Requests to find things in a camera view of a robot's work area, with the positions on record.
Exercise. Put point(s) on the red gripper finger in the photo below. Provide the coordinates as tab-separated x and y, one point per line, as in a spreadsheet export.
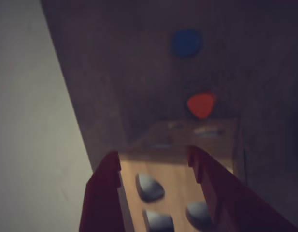
103	198
226	198

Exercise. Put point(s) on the orange rounded triangle block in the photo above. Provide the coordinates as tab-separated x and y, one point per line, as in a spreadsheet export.
201	104

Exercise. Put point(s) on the wooden shape sorter box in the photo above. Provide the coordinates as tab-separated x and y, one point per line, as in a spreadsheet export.
175	174

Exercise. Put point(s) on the blue cylinder block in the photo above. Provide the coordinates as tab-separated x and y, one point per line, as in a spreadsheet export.
187	43

